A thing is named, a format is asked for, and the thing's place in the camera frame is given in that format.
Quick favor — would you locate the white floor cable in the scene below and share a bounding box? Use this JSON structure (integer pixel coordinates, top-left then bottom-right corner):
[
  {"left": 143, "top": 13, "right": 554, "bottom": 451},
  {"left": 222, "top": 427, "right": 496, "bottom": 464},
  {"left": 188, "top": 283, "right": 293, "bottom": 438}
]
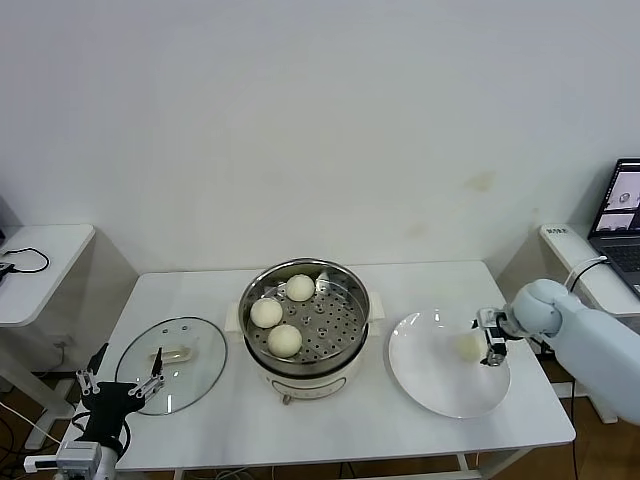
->
[{"left": 0, "top": 402, "right": 64, "bottom": 444}]

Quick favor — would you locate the white flat cable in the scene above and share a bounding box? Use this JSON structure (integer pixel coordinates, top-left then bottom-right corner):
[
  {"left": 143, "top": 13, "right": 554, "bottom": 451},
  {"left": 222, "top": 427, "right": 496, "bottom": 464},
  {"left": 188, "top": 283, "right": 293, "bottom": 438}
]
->
[{"left": 564, "top": 254, "right": 609, "bottom": 291}]

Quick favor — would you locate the cream electric cooker pot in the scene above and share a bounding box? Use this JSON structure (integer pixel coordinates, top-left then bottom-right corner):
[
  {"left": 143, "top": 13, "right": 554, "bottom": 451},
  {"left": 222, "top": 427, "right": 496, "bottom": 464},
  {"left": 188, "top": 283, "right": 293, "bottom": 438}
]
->
[{"left": 223, "top": 292, "right": 386, "bottom": 407}]

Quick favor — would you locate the stainless steel steamer basket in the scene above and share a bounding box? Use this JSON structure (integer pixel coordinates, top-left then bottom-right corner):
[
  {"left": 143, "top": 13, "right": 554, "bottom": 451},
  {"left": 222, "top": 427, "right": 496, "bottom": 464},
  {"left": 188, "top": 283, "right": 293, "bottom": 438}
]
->
[{"left": 237, "top": 258, "right": 371, "bottom": 365}]

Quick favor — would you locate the white round plate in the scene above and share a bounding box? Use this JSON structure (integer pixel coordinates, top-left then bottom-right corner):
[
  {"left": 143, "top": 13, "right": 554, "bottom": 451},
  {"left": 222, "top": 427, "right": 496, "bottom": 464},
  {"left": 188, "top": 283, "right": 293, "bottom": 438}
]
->
[{"left": 387, "top": 308, "right": 512, "bottom": 420}]

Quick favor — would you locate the black looped cable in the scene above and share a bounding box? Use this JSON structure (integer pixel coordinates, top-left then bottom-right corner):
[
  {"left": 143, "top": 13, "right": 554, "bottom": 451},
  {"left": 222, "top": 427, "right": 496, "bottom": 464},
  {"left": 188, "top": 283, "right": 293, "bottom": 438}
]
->
[{"left": 0, "top": 248, "right": 49, "bottom": 276}]

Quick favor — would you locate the black cable with adapter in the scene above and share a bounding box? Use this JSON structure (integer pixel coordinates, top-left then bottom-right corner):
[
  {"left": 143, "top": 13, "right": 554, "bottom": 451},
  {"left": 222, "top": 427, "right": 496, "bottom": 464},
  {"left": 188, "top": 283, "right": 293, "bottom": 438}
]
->
[{"left": 537, "top": 257, "right": 609, "bottom": 356}]

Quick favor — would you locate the white steamed baozi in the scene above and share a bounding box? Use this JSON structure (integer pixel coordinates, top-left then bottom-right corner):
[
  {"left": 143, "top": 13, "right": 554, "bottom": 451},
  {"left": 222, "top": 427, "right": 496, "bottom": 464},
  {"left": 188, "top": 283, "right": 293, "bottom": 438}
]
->
[
  {"left": 285, "top": 273, "right": 316, "bottom": 302},
  {"left": 249, "top": 298, "right": 285, "bottom": 330},
  {"left": 266, "top": 323, "right": 303, "bottom": 359},
  {"left": 452, "top": 333, "right": 484, "bottom": 362}
]

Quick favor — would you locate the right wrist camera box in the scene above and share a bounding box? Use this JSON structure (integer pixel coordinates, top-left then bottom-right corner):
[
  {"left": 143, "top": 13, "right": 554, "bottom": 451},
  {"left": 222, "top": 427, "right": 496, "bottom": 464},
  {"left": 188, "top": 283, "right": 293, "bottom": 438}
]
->
[{"left": 475, "top": 308, "right": 507, "bottom": 354}]

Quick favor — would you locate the white side table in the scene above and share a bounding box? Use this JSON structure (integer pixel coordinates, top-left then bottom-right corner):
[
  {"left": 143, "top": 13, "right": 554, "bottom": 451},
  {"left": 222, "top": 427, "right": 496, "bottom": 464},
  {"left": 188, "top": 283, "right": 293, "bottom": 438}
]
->
[
  {"left": 0, "top": 224, "right": 96, "bottom": 451},
  {"left": 538, "top": 223, "right": 640, "bottom": 426}
]

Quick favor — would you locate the round glass pot lid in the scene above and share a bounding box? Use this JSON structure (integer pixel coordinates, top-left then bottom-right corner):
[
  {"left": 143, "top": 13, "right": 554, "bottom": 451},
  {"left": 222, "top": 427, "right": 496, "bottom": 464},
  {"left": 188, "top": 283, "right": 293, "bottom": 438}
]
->
[{"left": 113, "top": 315, "right": 227, "bottom": 418}]

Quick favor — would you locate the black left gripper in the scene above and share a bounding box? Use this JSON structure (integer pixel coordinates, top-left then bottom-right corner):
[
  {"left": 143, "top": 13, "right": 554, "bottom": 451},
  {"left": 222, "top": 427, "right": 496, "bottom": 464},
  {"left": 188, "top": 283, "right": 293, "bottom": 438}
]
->
[{"left": 75, "top": 342, "right": 167, "bottom": 444}]

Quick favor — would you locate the dark grey open laptop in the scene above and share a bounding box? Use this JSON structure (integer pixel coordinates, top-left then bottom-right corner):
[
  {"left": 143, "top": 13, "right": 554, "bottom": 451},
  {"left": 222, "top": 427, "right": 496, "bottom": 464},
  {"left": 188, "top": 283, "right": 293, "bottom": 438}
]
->
[
  {"left": 587, "top": 158, "right": 640, "bottom": 299},
  {"left": 0, "top": 198, "right": 20, "bottom": 289}
]

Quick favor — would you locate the white rectangular table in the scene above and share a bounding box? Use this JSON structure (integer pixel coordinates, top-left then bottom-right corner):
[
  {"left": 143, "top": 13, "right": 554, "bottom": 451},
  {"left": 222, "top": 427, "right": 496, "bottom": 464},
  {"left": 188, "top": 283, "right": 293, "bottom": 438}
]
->
[{"left": 52, "top": 259, "right": 576, "bottom": 480}]

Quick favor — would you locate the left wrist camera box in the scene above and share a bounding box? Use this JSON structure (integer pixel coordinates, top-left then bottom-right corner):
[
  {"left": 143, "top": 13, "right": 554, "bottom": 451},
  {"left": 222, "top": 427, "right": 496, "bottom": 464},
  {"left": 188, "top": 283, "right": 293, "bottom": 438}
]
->
[{"left": 23, "top": 442, "right": 104, "bottom": 474}]

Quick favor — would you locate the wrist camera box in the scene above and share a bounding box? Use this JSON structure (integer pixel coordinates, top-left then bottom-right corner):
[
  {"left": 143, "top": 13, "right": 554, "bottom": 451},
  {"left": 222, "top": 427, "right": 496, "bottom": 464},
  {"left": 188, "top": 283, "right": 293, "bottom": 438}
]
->
[
  {"left": 23, "top": 442, "right": 104, "bottom": 474},
  {"left": 475, "top": 308, "right": 507, "bottom": 354}
]

